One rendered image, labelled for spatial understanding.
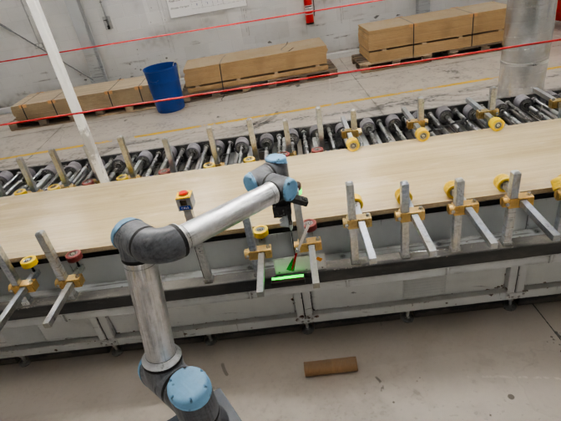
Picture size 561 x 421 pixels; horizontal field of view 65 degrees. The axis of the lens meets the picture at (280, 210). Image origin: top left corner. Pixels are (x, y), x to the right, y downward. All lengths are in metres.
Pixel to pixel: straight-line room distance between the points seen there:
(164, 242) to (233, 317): 1.54
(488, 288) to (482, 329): 0.25
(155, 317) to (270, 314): 1.30
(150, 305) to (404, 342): 1.71
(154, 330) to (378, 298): 1.55
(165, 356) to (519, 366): 1.91
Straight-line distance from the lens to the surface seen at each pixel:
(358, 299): 2.81
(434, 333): 2.93
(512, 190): 2.30
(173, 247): 1.40
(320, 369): 2.67
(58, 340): 3.31
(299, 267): 2.27
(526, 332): 3.05
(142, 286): 1.57
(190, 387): 1.71
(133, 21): 9.21
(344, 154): 2.94
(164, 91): 7.52
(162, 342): 1.72
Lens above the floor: 2.15
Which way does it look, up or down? 31 degrees down
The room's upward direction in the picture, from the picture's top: 10 degrees counter-clockwise
